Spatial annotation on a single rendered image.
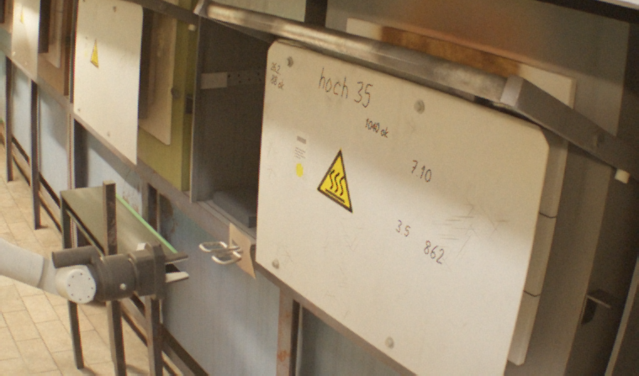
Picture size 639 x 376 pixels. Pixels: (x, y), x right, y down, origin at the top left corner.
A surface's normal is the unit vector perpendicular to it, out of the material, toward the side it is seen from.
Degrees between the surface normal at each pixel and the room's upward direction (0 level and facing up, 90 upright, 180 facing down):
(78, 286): 70
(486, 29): 90
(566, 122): 90
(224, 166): 90
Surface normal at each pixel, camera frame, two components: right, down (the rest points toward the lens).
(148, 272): 0.58, 0.28
